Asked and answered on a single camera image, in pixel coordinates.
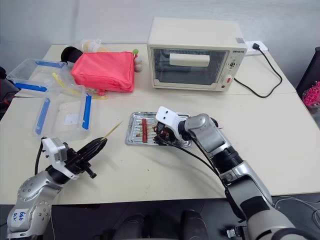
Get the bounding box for pink fluffy item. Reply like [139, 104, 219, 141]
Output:
[301, 80, 320, 108]

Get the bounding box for black box-shaped object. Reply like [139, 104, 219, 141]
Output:
[295, 45, 320, 96]

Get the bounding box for cream toaster oven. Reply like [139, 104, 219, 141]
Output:
[146, 16, 249, 93]

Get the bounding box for dark equipment with red part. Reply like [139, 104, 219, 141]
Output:
[0, 65, 16, 114]

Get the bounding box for pink fabric pouch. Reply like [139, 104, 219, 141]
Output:
[70, 50, 137, 94]

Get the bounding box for thin wooden skewer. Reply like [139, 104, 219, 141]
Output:
[104, 120, 124, 139]

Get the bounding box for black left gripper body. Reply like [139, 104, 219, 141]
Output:
[63, 147, 98, 179]

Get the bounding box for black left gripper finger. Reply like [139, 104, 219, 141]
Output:
[81, 138, 109, 162]
[76, 137, 106, 159]

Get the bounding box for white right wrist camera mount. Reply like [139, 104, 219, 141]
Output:
[155, 105, 188, 141]

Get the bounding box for black round cup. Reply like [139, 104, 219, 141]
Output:
[60, 46, 84, 64]

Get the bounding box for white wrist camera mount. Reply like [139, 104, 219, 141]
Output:
[41, 136, 79, 180]
[155, 105, 188, 141]

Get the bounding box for plastic bag with food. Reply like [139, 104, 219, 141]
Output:
[79, 38, 101, 54]

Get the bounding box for white power strip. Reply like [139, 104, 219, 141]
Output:
[244, 39, 270, 57]

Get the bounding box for clear box with blue clips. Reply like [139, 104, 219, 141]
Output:
[5, 57, 69, 94]
[31, 93, 94, 141]

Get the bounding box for clear bag with yellow zip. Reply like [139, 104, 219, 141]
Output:
[50, 70, 109, 101]

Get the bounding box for silver metal baking tray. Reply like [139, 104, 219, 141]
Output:
[124, 111, 194, 148]

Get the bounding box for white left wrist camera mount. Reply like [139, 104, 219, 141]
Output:
[41, 136, 79, 180]

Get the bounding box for red sausage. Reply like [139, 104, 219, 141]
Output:
[140, 118, 149, 143]

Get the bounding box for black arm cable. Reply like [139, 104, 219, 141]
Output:
[34, 136, 48, 176]
[159, 138, 249, 224]

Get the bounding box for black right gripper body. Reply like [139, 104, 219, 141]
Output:
[152, 121, 177, 141]

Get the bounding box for thin white wire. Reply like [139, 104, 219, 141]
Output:
[273, 195, 320, 227]

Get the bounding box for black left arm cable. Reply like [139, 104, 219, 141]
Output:
[34, 136, 48, 176]

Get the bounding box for small toy with green top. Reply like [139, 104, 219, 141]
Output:
[131, 48, 144, 74]

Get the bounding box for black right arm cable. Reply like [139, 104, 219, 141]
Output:
[159, 138, 249, 224]

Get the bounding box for black oven power cable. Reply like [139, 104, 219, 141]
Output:
[233, 42, 284, 99]

